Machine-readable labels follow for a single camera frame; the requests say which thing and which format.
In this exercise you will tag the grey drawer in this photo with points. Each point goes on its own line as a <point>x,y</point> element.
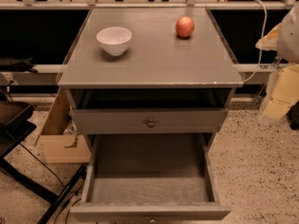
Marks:
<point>149,178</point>
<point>179,120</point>

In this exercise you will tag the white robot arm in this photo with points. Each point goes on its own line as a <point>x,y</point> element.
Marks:
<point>288,36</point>

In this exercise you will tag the grey wooden drawer cabinet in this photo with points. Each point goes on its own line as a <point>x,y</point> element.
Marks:
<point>159,70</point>

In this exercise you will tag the grey top drawer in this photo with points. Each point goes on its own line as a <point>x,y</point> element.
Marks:
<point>179,120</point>

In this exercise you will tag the white ceramic bowl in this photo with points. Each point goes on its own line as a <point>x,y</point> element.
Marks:
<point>114,40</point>

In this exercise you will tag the red apple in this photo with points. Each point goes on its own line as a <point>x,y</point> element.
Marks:
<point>184,27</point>

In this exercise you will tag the cardboard box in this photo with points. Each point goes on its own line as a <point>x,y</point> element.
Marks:
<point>60,141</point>

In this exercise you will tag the dark tray on stand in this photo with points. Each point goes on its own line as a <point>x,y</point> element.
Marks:
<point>13,115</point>

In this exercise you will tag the black stand frame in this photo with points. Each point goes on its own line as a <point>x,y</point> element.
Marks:
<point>8,141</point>

